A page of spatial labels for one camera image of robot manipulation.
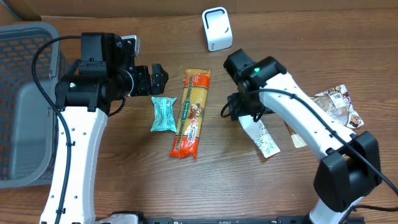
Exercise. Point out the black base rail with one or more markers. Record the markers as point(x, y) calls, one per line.
point(139, 218)

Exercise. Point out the orange spaghetti pasta packet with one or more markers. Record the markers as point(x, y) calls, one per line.
point(192, 111)

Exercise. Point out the teal snack packet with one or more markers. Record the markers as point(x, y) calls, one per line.
point(163, 114)

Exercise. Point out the grey plastic shopping basket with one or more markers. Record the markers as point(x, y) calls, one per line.
point(28, 124)

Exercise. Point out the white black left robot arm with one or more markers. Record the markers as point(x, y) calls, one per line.
point(104, 73)

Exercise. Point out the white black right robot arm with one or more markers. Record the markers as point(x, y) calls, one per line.
point(348, 163)

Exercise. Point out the beige Pantree snack pouch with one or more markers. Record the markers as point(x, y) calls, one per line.
point(337, 103)

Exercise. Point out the white black barcode scanner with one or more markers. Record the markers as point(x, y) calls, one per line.
point(217, 28)

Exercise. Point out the white gold-capped cream tube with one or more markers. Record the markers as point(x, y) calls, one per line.
point(260, 135)

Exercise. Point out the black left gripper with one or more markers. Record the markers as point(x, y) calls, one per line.
point(147, 87)

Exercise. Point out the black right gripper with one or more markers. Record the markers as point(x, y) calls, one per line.
point(240, 107)

